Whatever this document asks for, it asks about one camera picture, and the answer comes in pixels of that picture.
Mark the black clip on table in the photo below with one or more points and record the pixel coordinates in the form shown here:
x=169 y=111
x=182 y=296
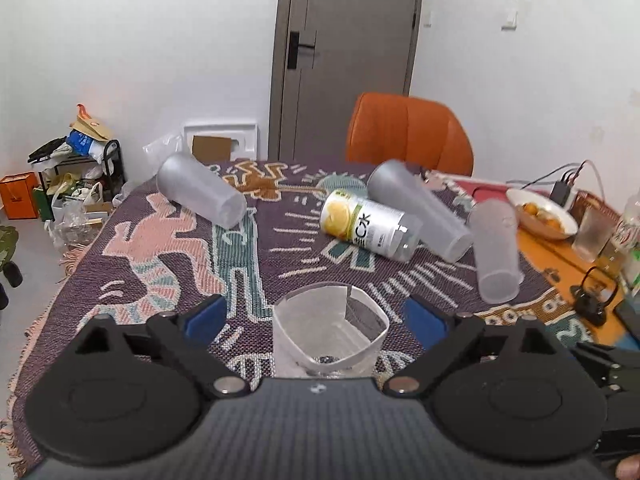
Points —
x=593 y=295

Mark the white foam packaging tray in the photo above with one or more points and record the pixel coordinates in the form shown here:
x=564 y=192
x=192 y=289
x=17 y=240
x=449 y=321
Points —
x=222 y=141

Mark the frosted cup lying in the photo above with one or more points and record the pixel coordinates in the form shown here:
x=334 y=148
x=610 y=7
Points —
x=493 y=225
x=184 y=180
x=443 y=233

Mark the yellow white labelled bottle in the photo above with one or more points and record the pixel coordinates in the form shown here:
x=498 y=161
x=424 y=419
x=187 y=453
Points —
x=386 y=231

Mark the clear plastic bottle right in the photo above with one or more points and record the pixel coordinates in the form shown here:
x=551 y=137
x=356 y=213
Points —
x=619 y=257

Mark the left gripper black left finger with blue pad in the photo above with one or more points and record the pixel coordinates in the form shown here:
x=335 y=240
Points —
x=162 y=358

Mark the black door handle lock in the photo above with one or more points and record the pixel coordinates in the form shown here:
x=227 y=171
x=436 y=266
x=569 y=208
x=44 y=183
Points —
x=299 y=42

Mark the wicker basket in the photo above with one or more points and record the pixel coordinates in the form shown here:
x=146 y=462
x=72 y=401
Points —
x=585 y=201

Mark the frosted cup lying centre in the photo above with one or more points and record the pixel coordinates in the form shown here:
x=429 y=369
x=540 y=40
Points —
x=443 y=233

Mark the grey door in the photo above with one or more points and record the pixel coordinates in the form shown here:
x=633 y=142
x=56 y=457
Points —
x=361 y=46

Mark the frosted cup lying left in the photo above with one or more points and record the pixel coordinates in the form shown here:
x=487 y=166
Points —
x=184 y=180

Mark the clear square plastic cup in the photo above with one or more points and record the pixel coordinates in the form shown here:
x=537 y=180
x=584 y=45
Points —
x=327 y=330

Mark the frosted cup lying right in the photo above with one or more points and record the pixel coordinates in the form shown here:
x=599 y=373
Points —
x=493 y=225

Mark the orange chair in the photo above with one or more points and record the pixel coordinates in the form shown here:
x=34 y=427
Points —
x=426 y=133

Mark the black power adapter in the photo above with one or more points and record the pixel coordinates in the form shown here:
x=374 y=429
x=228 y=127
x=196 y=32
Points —
x=560 y=193

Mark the clear drinking glass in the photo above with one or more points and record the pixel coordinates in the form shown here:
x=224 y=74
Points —
x=592 y=235

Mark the orange box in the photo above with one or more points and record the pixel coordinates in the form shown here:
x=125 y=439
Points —
x=16 y=196

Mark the white wall switch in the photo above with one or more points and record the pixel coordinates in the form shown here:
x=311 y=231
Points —
x=511 y=21

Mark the white bowl with oranges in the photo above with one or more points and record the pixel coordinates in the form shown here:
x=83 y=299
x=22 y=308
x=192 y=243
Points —
x=541 y=216

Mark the patterned woven table cloth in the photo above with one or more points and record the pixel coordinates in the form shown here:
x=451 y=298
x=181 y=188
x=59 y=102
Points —
x=152 y=257

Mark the black cluttered storage rack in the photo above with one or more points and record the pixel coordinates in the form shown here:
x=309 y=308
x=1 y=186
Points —
x=85 y=166

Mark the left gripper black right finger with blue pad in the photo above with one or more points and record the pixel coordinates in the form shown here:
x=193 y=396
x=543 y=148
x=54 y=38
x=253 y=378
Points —
x=452 y=342

